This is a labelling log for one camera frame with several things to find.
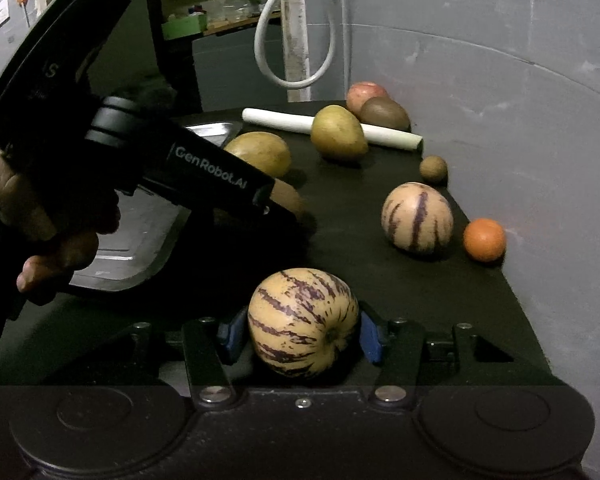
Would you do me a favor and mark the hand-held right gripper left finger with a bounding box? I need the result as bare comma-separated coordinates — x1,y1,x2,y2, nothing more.
107,308,249,407

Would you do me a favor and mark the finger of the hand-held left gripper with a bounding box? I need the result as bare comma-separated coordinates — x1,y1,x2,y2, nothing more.
260,201,312,235

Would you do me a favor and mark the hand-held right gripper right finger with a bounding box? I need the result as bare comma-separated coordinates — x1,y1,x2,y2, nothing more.
359,309,517,404

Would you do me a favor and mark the brown oval fruit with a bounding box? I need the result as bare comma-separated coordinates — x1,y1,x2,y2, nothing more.
270,179,307,222

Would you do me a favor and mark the yellow lemon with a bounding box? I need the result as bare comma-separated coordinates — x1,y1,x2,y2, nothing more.
223,131,292,179

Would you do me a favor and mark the striped pepino melon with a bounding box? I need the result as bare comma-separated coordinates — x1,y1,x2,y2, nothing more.
381,182,454,252
247,268,361,378

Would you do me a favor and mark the metal tray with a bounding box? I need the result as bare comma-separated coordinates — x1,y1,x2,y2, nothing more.
67,121,238,293

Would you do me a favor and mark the small round brown fruit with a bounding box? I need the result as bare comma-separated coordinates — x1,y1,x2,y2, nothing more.
419,155,449,183

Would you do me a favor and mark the person's left hand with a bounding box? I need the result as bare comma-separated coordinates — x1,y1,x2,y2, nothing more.
0,145,122,307

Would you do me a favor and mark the white leek stalk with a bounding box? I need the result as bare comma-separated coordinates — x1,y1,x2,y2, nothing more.
242,107,424,152

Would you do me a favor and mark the yellow mango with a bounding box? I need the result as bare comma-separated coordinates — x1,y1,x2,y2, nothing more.
310,104,369,162

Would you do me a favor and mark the striped pepino melon, round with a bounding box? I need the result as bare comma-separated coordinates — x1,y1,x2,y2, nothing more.
381,182,454,252

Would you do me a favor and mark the red apple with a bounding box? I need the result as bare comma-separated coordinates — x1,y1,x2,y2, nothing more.
345,81,391,115

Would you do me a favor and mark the brown kiwi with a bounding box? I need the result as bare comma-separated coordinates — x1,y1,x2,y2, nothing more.
359,96,411,132

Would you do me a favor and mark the green box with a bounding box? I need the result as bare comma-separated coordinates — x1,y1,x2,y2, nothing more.
161,12,210,40

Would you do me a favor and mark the orange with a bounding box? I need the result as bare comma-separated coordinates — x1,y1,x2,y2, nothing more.
463,218,507,263

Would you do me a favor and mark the white chipped pillar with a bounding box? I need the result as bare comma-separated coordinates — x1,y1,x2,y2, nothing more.
276,0,314,104

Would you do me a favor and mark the white looped cable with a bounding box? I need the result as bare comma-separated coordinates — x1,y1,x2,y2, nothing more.
253,0,337,89

